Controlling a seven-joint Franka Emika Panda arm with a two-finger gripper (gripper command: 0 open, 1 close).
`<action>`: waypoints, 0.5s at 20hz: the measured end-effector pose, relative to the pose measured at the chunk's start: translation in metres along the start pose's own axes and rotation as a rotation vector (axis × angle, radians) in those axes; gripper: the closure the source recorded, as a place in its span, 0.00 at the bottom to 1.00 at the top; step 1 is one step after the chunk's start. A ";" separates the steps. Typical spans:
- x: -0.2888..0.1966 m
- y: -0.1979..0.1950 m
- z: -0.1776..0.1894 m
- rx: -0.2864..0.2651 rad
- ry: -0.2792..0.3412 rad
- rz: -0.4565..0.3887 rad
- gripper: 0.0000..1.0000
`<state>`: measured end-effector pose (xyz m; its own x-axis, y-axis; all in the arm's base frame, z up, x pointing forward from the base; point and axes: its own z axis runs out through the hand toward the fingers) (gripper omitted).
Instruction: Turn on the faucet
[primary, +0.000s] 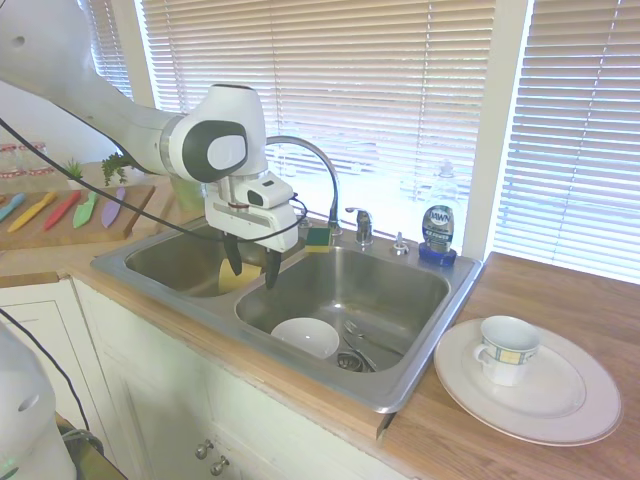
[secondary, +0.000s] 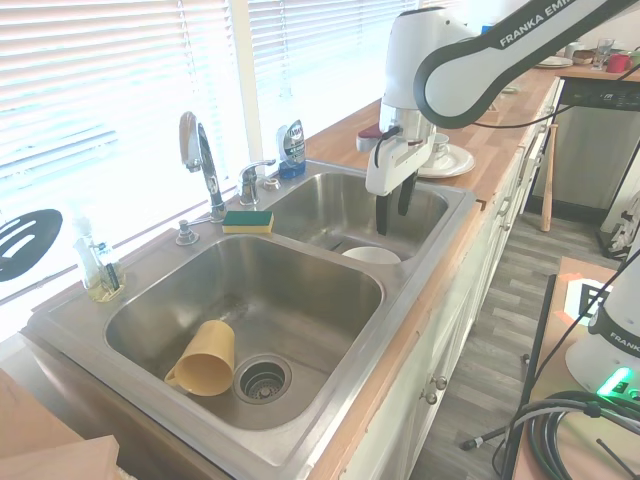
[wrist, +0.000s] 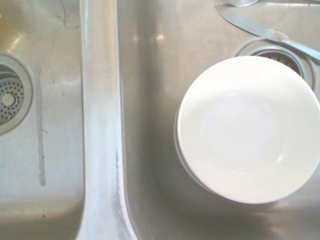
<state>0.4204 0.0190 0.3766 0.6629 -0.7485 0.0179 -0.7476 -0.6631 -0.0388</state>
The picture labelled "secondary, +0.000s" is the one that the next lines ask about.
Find wide white window blind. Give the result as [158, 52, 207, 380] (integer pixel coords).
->
[0, 0, 236, 304]

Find narrow white window blind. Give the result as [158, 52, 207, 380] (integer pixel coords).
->
[247, 0, 419, 151]

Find black stand pole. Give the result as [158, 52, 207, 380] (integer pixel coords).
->
[502, 273, 559, 480]

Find brown cardboard box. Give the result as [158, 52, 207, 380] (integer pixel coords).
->
[0, 367, 121, 480]

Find large white dinner plate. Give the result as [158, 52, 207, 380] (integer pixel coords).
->
[417, 145, 475, 180]

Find blue dish soap bottle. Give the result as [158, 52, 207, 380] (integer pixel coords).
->
[277, 118, 307, 180]

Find black slotted spatula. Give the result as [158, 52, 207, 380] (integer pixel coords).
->
[0, 208, 65, 283]

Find clear yellow soap bottle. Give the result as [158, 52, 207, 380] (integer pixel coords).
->
[72, 209, 126, 304]

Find black white marker tag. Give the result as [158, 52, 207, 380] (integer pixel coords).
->
[562, 279, 614, 329]

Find yellow plastic mug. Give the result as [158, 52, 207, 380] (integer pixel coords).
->
[163, 319, 236, 398]

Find yellow green sponge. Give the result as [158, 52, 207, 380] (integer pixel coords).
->
[221, 210, 275, 235]

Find white kitchen cabinets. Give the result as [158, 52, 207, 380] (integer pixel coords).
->
[344, 74, 562, 480]

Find white bowl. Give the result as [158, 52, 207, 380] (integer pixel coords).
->
[341, 246, 402, 265]

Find small white plate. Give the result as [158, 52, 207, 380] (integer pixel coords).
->
[424, 143, 470, 174]

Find chrome soap dispenser pump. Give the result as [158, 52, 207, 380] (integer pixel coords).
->
[174, 218, 200, 247]

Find metal sink drain strainer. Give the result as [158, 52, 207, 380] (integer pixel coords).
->
[233, 353, 294, 404]

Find chrome faucet lever handle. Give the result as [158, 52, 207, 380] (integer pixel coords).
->
[237, 159, 277, 207]

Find coiled black cable bundle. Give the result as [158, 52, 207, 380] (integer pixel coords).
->
[514, 389, 640, 480]

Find clear drinking glass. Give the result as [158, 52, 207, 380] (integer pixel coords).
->
[593, 38, 615, 71]

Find stainless steel dishwasher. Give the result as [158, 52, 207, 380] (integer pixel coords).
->
[529, 77, 640, 211]

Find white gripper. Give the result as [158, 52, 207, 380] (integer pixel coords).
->
[365, 130, 436, 237]

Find stainless steel double sink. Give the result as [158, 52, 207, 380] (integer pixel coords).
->
[24, 158, 479, 469]

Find chrome sink faucet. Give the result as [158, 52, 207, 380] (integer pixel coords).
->
[178, 110, 226, 224]

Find stacked white plates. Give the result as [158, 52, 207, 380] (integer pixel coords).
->
[533, 55, 574, 70]

